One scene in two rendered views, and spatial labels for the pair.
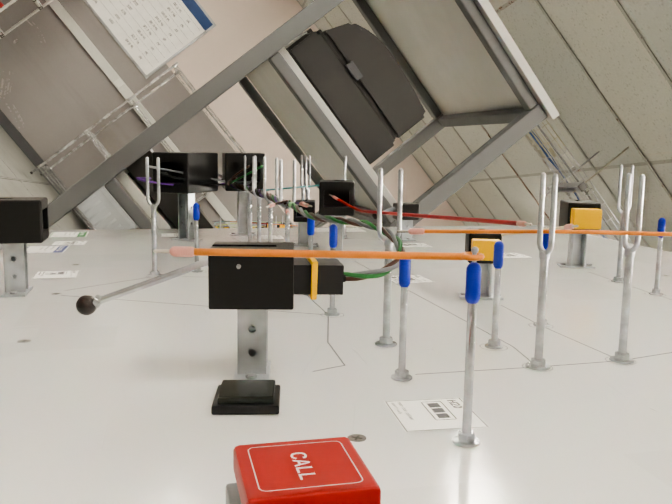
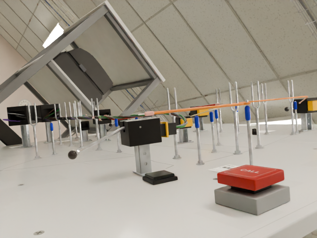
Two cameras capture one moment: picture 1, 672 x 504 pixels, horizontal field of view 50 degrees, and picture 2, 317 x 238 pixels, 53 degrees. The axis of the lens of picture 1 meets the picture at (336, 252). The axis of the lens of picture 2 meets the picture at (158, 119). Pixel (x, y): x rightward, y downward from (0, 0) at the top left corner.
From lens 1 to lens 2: 0.22 m
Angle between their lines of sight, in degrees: 22
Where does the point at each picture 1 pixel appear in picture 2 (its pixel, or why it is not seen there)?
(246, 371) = (144, 172)
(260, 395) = (168, 174)
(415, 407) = (220, 168)
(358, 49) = (83, 58)
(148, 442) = (145, 195)
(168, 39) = not seen: outside the picture
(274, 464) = (241, 172)
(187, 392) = (129, 182)
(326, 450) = (248, 167)
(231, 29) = not seen: outside the picture
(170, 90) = not seen: outside the picture
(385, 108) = (97, 82)
